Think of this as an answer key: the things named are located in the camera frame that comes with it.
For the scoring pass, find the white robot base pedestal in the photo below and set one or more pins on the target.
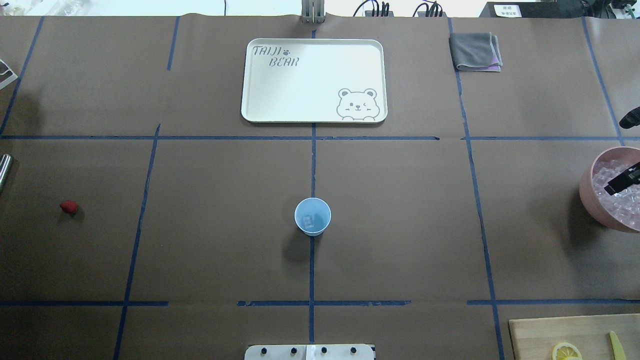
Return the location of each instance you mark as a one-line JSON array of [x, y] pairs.
[[348, 351]]

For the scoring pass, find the cream bear serving tray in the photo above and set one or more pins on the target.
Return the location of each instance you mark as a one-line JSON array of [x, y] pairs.
[[314, 80]]

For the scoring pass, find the steel muddler black tip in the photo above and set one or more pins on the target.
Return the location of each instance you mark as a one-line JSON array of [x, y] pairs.
[[6, 163]]

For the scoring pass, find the grey folded cloth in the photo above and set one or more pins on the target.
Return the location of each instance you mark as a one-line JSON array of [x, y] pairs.
[[475, 52]]

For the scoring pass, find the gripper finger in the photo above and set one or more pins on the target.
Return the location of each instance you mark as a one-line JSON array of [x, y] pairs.
[[631, 119], [627, 178]]

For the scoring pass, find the yellow plastic knife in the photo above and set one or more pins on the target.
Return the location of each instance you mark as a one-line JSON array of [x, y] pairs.
[[616, 346]]

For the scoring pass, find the aluminium frame post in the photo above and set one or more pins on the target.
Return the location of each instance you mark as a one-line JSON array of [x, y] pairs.
[[313, 11]]

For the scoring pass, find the pink bowl of ice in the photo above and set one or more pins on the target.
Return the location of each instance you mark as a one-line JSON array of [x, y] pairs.
[[618, 212]]

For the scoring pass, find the lemon slice stack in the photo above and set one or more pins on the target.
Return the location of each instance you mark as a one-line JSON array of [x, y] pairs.
[[565, 351]]

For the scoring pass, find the clear ice cube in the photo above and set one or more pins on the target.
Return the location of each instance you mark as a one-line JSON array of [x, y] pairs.
[[308, 221]]

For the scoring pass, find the red strawberry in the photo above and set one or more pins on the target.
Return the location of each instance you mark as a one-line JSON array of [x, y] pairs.
[[70, 207]]

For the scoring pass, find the wooden cutting board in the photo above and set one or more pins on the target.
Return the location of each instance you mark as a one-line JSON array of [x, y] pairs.
[[534, 338]]

